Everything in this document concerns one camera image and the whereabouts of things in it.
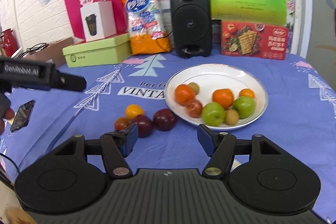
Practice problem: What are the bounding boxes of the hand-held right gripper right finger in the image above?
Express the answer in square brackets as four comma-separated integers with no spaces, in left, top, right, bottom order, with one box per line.
[197,124,285,177]

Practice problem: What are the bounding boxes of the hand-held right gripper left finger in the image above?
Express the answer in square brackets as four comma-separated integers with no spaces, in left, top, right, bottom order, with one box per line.
[54,123,139,179]

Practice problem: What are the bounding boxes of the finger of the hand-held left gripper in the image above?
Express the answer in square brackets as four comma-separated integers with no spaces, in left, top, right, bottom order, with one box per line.
[51,69,87,92]

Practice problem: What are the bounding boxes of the small dark red tomato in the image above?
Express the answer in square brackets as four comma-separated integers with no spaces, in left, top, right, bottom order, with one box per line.
[114,117,130,131]

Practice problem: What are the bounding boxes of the dark red plum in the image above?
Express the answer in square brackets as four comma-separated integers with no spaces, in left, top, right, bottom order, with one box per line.
[153,109,177,131]
[133,114,153,138]

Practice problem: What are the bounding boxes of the green apple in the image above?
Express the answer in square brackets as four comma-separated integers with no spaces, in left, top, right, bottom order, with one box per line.
[202,102,226,127]
[232,97,256,119]

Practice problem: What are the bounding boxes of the small yellow orange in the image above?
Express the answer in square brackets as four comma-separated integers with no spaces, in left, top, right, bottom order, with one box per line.
[125,105,144,119]

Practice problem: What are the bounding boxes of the small red apple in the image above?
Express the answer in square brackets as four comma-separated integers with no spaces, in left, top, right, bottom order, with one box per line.
[186,99,203,118]

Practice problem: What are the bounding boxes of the brown kiwi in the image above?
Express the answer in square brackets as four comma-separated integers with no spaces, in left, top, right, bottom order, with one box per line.
[224,109,239,125]
[188,82,200,95]

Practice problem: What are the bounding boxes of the medium orange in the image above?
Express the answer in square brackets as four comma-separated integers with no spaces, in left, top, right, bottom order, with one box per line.
[212,89,234,108]

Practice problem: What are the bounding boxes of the large orange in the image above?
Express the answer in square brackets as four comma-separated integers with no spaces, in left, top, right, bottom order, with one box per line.
[175,84,196,106]

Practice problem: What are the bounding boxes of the white plate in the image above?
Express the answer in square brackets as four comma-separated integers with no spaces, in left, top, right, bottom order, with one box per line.
[164,64,269,131]

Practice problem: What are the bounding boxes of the person's left hand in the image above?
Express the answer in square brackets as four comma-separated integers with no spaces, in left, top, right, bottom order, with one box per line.
[0,94,15,135]

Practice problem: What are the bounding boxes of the brown cardboard box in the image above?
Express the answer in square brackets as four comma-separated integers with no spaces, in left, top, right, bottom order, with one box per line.
[29,38,75,67]

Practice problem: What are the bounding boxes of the red jug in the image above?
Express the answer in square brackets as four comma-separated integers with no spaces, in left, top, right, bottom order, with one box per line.
[0,28,19,56]

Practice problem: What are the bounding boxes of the green shoe box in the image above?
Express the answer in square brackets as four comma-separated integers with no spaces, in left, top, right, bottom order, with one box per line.
[62,33,132,68]

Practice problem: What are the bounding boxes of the black smartphone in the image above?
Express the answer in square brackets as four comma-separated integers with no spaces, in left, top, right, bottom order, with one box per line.
[10,100,35,132]

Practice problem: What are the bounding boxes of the white cup box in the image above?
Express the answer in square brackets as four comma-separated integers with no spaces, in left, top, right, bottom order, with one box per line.
[79,0,117,42]

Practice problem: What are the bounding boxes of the blue printed tablecloth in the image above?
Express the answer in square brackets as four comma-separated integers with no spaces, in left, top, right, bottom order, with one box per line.
[0,52,336,224]

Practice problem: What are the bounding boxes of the orange paper cup pack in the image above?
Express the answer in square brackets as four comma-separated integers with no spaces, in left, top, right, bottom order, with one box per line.
[121,0,172,56]

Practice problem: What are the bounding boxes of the red cracker box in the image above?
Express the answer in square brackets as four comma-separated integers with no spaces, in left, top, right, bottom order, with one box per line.
[220,20,289,60]

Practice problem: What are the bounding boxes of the black speaker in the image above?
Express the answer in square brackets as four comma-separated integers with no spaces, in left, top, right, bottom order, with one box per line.
[170,0,213,58]

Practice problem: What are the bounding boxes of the black cables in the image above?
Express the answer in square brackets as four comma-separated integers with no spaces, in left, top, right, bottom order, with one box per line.
[16,42,53,56]

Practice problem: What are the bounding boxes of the thin black cable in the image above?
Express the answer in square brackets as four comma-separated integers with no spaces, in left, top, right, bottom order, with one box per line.
[0,152,21,176]

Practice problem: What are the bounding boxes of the black speaker cable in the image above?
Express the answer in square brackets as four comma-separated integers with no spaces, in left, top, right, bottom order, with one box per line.
[155,31,174,51]

